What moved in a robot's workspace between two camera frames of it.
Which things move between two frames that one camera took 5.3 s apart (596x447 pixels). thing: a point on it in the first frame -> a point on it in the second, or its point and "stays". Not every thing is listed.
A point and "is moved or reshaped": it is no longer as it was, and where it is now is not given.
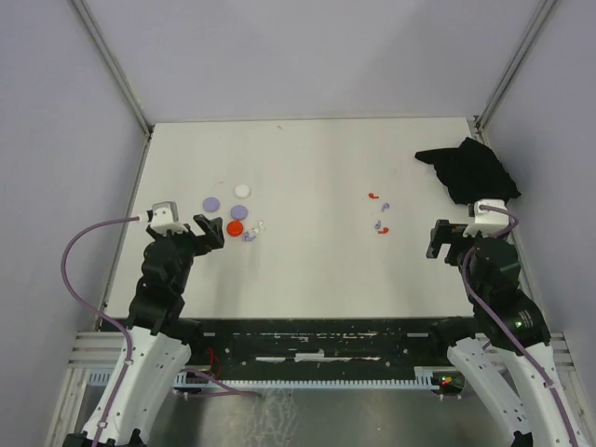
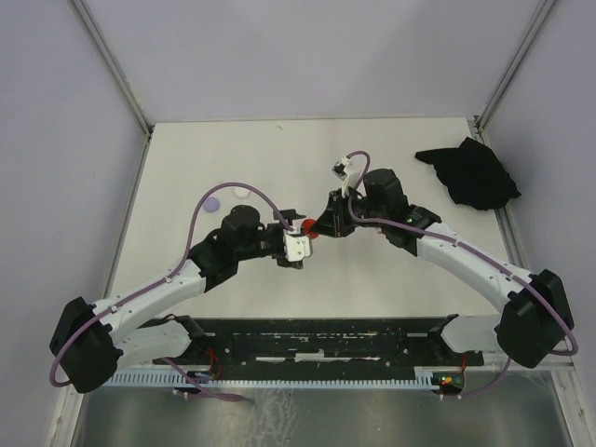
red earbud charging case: x=235 y=228 is moved or reshaped
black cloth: x=470 y=172 stays
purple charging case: x=211 y=204 stays
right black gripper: x=444 y=231 -> x=332 y=220
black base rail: x=315 y=344 stays
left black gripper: x=211 y=238 -> x=296 y=264
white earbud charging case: x=242 y=191 stays
